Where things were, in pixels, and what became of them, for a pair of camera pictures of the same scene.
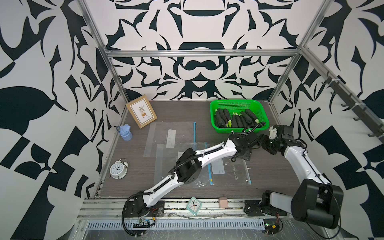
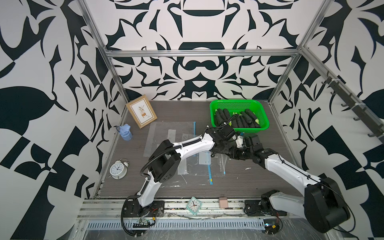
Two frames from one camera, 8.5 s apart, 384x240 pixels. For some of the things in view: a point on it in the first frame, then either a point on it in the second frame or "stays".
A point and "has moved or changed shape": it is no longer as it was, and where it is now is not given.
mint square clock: [194, 205] stays
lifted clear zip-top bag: [237, 171] has moved or changed shape
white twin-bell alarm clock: [118, 170] stays
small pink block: [223, 202] stays
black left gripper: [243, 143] -> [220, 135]
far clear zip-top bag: [166, 139] stays
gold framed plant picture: [142, 111] stays
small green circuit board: [144, 221] stays
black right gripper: [262, 140] -> [232, 152]
